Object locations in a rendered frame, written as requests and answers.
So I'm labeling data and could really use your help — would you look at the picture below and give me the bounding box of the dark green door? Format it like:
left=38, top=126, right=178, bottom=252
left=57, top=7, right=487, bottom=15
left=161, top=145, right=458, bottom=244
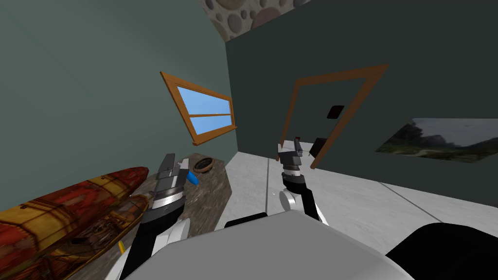
left=281, top=77, right=368, bottom=161

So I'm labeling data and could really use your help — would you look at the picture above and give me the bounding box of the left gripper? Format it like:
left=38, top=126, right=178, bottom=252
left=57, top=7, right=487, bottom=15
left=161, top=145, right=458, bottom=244
left=153, top=153, right=191, bottom=197

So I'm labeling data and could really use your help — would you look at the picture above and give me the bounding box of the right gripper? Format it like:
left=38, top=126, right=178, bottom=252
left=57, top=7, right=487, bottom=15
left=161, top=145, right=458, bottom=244
left=276, top=138, right=304, bottom=170

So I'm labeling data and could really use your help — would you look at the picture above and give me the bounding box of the brown stone table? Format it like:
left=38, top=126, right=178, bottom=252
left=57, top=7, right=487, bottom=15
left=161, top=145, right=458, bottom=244
left=69, top=152, right=233, bottom=280

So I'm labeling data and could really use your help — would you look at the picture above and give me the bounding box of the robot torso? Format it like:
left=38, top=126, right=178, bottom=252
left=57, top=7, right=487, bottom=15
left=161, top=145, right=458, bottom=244
left=124, top=210, right=415, bottom=280

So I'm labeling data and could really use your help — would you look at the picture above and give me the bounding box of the landscape wall picture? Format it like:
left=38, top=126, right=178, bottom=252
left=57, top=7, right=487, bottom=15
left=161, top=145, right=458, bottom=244
left=375, top=117, right=498, bottom=164

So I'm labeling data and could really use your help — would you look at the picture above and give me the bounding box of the red yellow long shape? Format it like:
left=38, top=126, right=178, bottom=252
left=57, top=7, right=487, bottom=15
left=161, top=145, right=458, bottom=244
left=0, top=166, right=152, bottom=280

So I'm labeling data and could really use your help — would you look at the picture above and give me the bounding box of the black door handle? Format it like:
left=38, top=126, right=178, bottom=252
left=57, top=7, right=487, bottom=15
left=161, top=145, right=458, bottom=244
left=326, top=105, right=345, bottom=120

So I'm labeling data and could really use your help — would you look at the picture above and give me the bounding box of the brown round bowl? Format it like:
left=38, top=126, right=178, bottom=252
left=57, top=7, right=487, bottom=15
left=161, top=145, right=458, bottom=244
left=193, top=156, right=215, bottom=174

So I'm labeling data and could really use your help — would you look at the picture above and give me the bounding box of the wooden framed window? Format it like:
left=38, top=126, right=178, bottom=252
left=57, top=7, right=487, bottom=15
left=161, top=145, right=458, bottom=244
left=159, top=70, right=238, bottom=147

